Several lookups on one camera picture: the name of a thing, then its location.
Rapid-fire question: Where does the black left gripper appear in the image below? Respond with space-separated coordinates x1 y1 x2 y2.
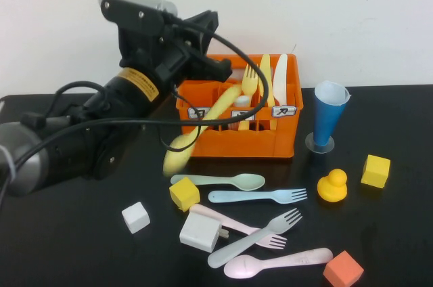
117 9 233 89

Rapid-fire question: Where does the white plastic knife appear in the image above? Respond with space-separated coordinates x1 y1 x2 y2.
272 53 289 106

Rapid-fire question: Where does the yellow plastic spoon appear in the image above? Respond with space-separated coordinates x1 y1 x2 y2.
162 84 244 177

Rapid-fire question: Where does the orange plastic cutlery holder crate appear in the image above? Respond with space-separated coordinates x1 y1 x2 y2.
175 53 304 160

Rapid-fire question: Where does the yellow plastic fork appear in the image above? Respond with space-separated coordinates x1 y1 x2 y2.
237 63 259 131

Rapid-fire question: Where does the yellow plastic knife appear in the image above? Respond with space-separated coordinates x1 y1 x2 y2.
258 53 276 131

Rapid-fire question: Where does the paper label with spoon character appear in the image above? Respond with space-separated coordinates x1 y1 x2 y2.
187 106 212 120

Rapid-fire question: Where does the paper label with fork character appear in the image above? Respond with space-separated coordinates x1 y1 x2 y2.
231 110 256 123

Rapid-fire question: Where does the paper label with knife character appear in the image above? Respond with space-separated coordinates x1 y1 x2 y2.
271 106 298 118

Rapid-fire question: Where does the blue paper cone cup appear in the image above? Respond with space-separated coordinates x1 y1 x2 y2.
313 80 352 148

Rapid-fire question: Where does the clear plastic disc base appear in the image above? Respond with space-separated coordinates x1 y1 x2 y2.
304 131 336 155

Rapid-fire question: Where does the pale green plastic spoon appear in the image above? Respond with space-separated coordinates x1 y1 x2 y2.
170 173 266 192

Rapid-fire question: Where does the yellow foam cube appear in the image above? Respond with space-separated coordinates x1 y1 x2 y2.
168 177 202 213
360 154 391 190

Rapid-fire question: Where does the light blue plastic fork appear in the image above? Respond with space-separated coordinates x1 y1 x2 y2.
207 187 309 205

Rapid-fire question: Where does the pink plastic fork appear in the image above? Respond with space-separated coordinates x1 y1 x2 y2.
189 203 289 251

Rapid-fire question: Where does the white foam cube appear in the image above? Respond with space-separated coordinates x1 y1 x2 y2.
121 201 152 235

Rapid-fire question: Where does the white usb charger plug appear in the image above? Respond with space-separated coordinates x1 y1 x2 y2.
179 212 230 255

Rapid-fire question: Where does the yellow rubber duck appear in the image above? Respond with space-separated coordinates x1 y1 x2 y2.
317 169 348 204

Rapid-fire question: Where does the grey plastic fork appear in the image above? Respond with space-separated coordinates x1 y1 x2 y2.
207 207 303 269

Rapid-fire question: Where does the pink plastic spoon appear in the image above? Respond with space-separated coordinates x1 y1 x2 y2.
223 247 334 280

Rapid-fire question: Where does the orange foam cube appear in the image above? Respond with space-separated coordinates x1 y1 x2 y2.
322 250 365 287

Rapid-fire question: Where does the thick black camera cable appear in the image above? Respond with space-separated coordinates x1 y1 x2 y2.
0 16 270 207

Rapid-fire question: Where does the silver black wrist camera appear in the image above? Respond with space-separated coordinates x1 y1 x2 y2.
97 0 179 37

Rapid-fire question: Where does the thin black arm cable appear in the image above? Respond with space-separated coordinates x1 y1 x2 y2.
46 80 106 119

